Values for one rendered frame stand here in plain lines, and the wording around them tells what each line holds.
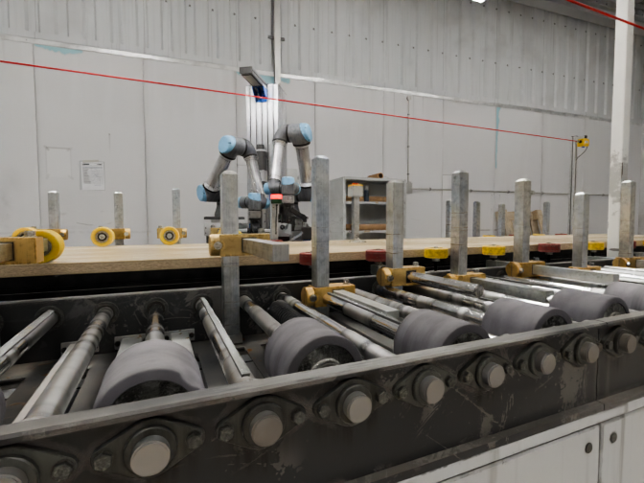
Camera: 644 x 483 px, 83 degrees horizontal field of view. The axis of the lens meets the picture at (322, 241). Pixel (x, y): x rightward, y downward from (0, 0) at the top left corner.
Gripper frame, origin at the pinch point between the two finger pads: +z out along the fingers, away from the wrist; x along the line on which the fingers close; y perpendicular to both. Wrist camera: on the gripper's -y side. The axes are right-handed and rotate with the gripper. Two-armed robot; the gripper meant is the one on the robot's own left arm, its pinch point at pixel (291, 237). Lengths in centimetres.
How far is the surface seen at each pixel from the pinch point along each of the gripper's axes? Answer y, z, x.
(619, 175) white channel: -117, -29, 109
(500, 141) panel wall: -425, -136, -216
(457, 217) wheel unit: -11, -10, 121
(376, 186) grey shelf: -204, -58, -230
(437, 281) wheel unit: 8, 6, 134
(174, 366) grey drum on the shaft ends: 71, 6, 167
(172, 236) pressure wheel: 66, -3, 36
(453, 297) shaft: 4, 10, 136
